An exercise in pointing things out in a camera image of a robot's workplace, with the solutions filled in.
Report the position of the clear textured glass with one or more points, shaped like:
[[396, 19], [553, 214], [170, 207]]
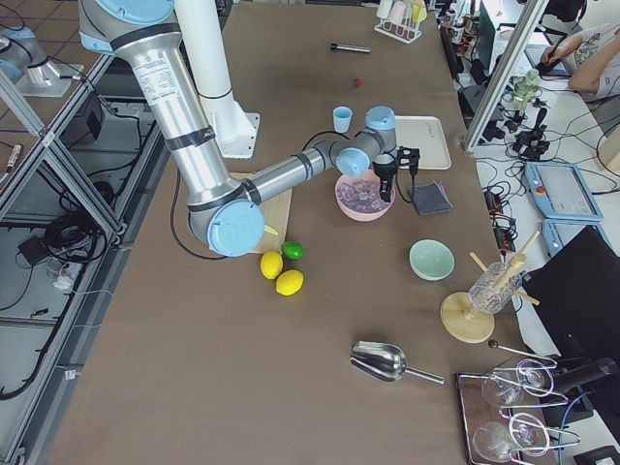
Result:
[[490, 293]]

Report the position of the green lime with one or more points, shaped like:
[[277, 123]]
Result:
[[292, 250]]

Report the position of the white cup rack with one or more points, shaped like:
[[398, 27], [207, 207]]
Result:
[[401, 20]]

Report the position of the pink bowl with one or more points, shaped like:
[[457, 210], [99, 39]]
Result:
[[363, 213]]

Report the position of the lower teach pendant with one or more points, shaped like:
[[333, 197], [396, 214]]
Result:
[[557, 233]]

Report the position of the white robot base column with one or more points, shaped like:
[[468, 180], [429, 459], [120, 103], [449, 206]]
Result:
[[236, 130]]

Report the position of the green bowl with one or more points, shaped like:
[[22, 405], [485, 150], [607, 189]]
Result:
[[431, 260]]

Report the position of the wooden cup stand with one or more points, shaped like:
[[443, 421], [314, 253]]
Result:
[[468, 324]]

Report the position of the clear ice cube pile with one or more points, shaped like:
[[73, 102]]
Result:
[[358, 194]]

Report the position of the wine glass holder tray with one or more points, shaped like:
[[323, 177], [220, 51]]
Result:
[[475, 412]]

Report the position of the long bar spoon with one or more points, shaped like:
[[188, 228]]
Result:
[[494, 344]]

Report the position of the grey folded cloth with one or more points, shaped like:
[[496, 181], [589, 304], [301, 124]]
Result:
[[430, 198]]

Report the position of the wooden cutting board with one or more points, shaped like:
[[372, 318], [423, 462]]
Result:
[[276, 213]]

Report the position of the upper whole yellow lemon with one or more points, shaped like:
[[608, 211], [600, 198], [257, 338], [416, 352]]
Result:
[[271, 264]]

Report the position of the lower whole yellow lemon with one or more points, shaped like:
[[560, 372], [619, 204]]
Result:
[[289, 282]]

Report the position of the light blue plastic cup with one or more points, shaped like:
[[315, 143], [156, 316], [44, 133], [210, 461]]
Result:
[[341, 119]]

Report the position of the black monitor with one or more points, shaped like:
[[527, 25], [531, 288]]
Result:
[[578, 290]]

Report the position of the steel ice scoop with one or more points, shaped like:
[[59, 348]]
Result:
[[386, 362]]

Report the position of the upper teach pendant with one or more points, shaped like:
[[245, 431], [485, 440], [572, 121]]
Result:
[[560, 192]]

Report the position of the upper wine glass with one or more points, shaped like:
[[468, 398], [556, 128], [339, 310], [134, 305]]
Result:
[[508, 386]]

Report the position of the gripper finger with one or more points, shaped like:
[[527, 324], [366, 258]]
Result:
[[387, 191], [383, 191]]

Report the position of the aluminium frame post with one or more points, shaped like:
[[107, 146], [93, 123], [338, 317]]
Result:
[[532, 13]]

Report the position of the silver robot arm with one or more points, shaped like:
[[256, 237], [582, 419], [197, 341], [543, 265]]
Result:
[[176, 52], [25, 63]]

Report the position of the person in white shirt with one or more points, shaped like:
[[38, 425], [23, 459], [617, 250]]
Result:
[[593, 57]]

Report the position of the cream rabbit tray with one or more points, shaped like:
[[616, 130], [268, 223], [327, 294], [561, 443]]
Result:
[[426, 134]]

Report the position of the lower wine glass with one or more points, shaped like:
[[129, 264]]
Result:
[[523, 436]]

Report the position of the teach pendant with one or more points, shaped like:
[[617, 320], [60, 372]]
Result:
[[557, 233], [560, 192]]

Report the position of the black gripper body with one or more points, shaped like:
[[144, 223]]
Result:
[[383, 171]]

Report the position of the whole yellow lemon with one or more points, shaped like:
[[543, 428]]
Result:
[[289, 282], [271, 264]]

